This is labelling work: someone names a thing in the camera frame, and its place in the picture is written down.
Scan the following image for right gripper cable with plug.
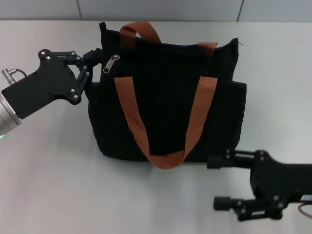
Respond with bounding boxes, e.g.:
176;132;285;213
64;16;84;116
298;203;312;216

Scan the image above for black bag with brown handles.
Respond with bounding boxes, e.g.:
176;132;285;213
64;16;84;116
87;20;247;171

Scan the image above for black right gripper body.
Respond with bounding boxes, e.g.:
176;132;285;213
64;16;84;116
251;150;312;219

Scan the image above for left gripper cable with plug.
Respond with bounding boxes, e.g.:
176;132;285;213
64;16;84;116
1;69;29;85

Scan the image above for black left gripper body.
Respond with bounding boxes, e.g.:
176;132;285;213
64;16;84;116
1;49;83;119

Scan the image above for gripper cable with plug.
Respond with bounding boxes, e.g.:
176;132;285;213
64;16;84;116
298;203;312;216
1;69;29;85

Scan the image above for silver metal zipper pull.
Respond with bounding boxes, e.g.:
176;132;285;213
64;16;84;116
102;54;121;74

